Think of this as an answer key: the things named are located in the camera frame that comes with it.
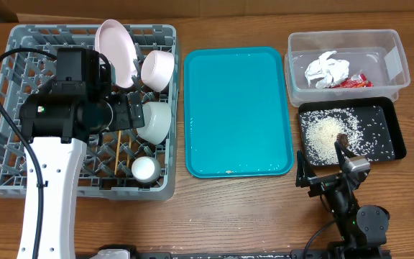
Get white paper napkin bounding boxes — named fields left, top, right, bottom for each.
left=304, top=50, right=350, bottom=89

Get red strawberry cake wrapper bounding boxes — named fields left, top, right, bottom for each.
left=333, top=73, right=373, bottom=88

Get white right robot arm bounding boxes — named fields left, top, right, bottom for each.
left=295, top=141, right=391, bottom=258

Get spilled white rice grains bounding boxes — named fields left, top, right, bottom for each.
left=299, top=106, right=395, bottom=166

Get large white plate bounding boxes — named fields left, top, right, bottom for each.
left=94, top=19, right=137, bottom=88

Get pink shallow bowl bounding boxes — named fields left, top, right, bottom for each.
left=141, top=50, right=175, bottom=92

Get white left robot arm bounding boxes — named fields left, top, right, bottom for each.
left=17, top=47, right=144, bottom=258

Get grey bowl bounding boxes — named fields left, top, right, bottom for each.
left=137, top=101, right=172, bottom=145

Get white cup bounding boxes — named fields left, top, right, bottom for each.
left=131, top=156, right=162, bottom=183

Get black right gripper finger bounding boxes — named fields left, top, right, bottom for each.
left=295, top=150, right=317, bottom=188
left=334, top=140, right=357, bottom=169

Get brown food scrap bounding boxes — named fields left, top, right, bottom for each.
left=336, top=133, right=350, bottom=147

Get teal plastic tray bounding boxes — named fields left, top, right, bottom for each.
left=183, top=47, right=294, bottom=178

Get wooden chopstick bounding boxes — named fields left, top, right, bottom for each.
left=126, top=135, right=132, bottom=167
left=114, top=130, right=121, bottom=176

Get black tray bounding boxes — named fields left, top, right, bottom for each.
left=298, top=97, right=407, bottom=160

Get clear plastic waste bin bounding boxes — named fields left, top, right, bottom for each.
left=285, top=29, right=410, bottom=106

